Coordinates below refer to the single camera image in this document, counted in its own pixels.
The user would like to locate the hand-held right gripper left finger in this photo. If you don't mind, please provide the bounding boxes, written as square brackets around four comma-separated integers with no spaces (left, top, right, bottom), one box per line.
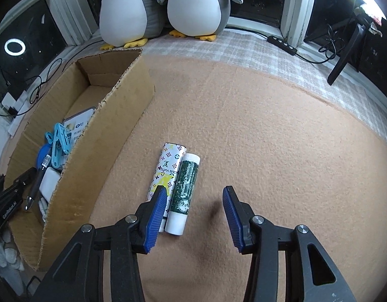
[33,185,168,302]

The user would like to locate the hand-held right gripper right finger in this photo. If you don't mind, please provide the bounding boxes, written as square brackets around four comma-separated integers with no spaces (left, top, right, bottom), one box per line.
[222,186,357,302]

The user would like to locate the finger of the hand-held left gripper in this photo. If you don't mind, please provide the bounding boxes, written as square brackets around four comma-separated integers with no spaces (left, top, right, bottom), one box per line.
[0,186,22,235]
[0,167,37,200]

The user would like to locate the black pen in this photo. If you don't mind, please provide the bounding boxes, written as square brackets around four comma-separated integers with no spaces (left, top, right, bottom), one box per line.
[24,155,52,212]

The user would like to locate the white charger cube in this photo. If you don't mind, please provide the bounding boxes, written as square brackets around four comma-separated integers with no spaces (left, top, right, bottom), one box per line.
[39,167,63,202]

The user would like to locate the blue round tape measure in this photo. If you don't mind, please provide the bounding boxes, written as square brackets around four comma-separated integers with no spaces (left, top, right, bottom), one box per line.
[37,144,55,168]

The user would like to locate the white USB cable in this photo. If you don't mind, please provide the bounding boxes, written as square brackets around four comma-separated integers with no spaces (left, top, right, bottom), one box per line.
[37,195,52,224]

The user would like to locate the green lip balm tube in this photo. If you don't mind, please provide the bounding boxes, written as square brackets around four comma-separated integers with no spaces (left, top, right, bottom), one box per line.
[164,153,201,236]

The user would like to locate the white patterned tube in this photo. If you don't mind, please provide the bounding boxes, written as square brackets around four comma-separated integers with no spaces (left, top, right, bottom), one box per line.
[147,142,188,232]

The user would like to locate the cardboard box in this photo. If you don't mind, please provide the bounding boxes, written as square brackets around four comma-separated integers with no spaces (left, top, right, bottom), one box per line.
[3,49,157,272]

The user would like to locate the person's left hand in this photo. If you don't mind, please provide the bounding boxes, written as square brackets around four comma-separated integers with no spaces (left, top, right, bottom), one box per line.
[0,229,25,279]

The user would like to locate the white adapter on sill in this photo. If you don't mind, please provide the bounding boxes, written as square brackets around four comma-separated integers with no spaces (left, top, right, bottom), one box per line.
[1,90,29,118]

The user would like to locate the grey tin box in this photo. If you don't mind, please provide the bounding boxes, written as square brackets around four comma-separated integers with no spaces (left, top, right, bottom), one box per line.
[62,107,96,147]

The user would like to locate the brown blanket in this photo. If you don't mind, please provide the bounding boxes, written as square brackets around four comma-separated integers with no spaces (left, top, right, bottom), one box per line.
[2,55,387,302]

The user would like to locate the plaid cloth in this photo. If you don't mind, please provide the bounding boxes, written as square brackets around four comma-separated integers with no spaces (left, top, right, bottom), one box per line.
[5,27,387,148]

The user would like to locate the black power strip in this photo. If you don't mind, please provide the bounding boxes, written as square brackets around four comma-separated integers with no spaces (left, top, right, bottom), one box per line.
[267,34,298,56]

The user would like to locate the large penguin plush toy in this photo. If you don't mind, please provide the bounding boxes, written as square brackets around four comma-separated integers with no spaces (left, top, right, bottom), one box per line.
[99,0,168,50]

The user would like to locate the black monitor stand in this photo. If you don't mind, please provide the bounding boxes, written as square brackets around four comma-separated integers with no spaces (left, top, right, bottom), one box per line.
[327,15,375,86]

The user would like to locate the small penguin plush toy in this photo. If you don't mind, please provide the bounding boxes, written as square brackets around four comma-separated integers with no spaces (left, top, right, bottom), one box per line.
[166,0,244,42]

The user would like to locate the black charging cables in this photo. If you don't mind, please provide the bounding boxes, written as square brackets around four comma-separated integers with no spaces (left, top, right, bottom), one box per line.
[0,57,64,118]

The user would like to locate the black power strip cable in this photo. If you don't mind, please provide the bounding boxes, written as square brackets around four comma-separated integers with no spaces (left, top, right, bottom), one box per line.
[295,50,340,66]

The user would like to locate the white window frame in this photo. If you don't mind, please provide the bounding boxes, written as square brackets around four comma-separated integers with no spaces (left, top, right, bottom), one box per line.
[0,0,321,49]

